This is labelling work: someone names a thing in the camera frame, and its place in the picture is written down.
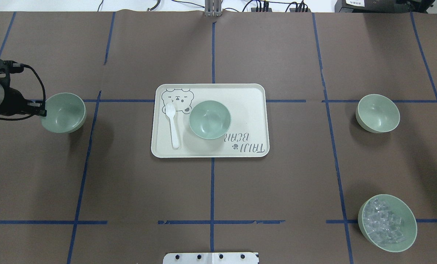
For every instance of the green bowl on tray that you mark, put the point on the green bowl on tray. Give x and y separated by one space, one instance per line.
210 120

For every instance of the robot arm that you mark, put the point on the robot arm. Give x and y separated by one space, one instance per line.
16 117

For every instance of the green bowl with ice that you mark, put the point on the green bowl with ice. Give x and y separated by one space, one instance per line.
409 227

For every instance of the white plastic spoon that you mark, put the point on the white plastic spoon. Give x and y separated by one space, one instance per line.
170 112

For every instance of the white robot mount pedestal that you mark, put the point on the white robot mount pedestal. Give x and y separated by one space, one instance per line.
212 258

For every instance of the clear ice cubes pile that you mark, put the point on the clear ice cubes pile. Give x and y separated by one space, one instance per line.
381 224

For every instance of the aluminium frame post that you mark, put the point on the aluminium frame post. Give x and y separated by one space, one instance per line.
213 8

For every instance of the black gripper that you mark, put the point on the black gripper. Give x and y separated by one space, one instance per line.
16 101

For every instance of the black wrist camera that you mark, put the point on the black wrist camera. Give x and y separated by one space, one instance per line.
10 67

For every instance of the cream bear serving tray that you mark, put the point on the cream bear serving tray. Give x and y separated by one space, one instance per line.
248 135

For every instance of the black equipment on desk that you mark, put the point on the black equipment on desk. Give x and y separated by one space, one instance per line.
382 6

